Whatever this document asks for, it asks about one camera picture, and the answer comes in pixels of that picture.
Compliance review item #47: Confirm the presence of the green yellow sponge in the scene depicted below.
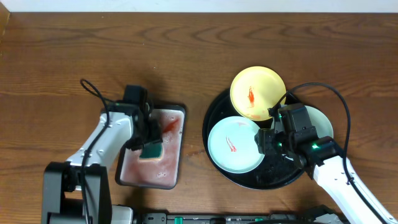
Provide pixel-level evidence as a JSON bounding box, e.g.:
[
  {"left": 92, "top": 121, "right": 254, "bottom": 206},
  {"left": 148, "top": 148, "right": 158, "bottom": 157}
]
[{"left": 139, "top": 143, "right": 163, "bottom": 160}]

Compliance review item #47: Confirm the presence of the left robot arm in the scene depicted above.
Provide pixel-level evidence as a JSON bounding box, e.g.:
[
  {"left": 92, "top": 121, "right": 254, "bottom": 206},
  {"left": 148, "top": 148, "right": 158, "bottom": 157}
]
[{"left": 41, "top": 85, "right": 162, "bottom": 224}]

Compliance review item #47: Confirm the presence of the light blue plate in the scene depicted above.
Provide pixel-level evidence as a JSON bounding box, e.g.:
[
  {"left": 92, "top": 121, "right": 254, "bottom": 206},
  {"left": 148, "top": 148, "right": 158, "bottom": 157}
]
[
  {"left": 207, "top": 116, "right": 265, "bottom": 174},
  {"left": 305, "top": 105, "right": 334, "bottom": 138}
]

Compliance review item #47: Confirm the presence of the light blue plate front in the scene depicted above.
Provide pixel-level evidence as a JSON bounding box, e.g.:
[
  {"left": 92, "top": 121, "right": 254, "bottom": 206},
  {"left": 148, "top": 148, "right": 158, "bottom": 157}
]
[{"left": 207, "top": 116, "right": 265, "bottom": 174}]

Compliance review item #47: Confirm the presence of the round black tray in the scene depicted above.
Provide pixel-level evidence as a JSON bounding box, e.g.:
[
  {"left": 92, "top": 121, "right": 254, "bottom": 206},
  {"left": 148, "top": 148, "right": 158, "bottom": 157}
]
[{"left": 202, "top": 88, "right": 303, "bottom": 190}]

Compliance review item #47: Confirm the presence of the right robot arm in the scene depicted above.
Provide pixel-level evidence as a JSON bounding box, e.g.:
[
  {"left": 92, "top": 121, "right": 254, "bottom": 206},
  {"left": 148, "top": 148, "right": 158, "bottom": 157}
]
[{"left": 254, "top": 103, "right": 397, "bottom": 223}]

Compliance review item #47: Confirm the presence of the right black cable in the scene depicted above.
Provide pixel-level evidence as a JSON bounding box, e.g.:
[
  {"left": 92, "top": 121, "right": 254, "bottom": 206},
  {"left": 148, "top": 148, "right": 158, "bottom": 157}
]
[{"left": 273, "top": 82, "right": 389, "bottom": 224}]

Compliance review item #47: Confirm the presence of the yellow plate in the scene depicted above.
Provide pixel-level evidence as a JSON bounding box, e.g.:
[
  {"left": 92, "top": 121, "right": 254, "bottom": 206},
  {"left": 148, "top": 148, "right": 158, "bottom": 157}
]
[{"left": 229, "top": 66, "right": 286, "bottom": 121}]

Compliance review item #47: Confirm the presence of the rectangular black soapy tray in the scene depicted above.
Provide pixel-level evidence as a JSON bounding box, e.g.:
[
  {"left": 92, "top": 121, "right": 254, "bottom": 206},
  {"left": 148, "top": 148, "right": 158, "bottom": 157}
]
[{"left": 115, "top": 105, "right": 185, "bottom": 190}]

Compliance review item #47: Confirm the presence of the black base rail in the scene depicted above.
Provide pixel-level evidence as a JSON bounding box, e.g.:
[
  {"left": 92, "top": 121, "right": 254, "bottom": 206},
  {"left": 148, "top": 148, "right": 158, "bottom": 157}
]
[{"left": 132, "top": 213, "right": 344, "bottom": 224}]

